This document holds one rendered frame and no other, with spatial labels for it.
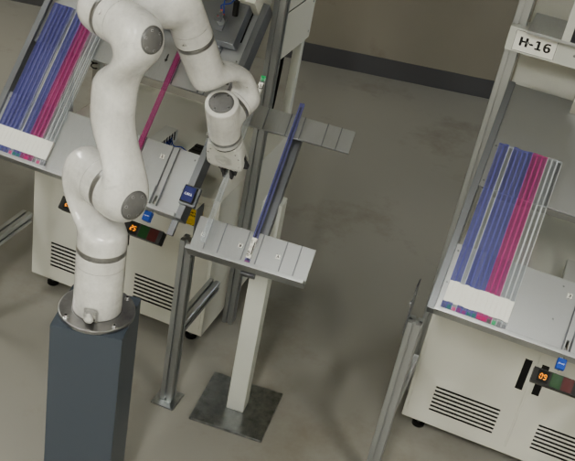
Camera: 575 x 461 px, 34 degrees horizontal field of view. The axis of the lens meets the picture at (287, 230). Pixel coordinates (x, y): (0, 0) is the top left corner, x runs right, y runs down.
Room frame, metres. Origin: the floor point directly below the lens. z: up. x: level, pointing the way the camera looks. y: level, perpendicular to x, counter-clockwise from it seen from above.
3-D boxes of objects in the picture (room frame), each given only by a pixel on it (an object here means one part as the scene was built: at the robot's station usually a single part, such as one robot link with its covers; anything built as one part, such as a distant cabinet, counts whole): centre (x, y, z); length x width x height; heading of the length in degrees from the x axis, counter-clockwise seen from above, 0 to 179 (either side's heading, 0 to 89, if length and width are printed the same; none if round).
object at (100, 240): (1.87, 0.45, 1.00); 0.19 x 0.12 x 0.24; 51
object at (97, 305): (1.85, 0.43, 0.79); 0.19 x 0.19 x 0.18
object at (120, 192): (1.83, 0.40, 1.25); 0.16 x 0.12 x 0.50; 51
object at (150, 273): (3.03, 0.48, 0.31); 0.70 x 0.65 x 0.62; 75
